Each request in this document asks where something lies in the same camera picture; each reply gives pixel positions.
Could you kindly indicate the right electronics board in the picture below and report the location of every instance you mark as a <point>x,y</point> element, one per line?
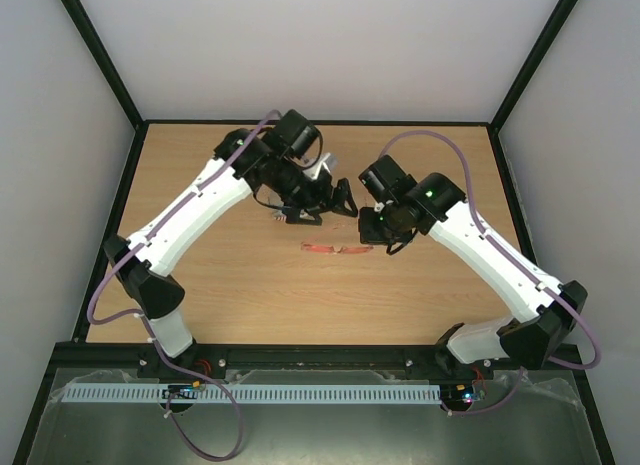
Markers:
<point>464,394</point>

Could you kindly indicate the american flag glasses case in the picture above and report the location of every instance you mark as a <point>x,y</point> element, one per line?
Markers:
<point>281,216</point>

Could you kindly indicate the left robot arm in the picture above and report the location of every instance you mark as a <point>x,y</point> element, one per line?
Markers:
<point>269,155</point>

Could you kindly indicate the light blue slotted cable duct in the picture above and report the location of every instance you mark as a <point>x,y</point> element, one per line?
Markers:
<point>141,393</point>

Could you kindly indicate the red sunglasses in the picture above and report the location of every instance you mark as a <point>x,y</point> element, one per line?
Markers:
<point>331,250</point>

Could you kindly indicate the left electronics board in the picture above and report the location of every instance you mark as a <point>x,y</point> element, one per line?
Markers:
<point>188,391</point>

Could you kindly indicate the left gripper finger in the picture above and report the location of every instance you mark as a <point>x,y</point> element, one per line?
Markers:
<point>342,201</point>
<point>296,216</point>

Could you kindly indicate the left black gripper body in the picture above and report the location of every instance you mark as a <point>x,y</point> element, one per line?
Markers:
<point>297,192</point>

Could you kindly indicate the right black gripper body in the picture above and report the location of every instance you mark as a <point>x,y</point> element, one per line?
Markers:
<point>373,230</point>

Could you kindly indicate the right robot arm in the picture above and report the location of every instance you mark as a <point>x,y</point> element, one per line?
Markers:
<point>542,310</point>

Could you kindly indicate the black front mounting rail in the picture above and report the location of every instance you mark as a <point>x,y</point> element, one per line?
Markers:
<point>418,362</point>

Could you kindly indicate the electronics board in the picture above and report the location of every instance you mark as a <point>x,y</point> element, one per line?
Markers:
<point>188,391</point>
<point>464,394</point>

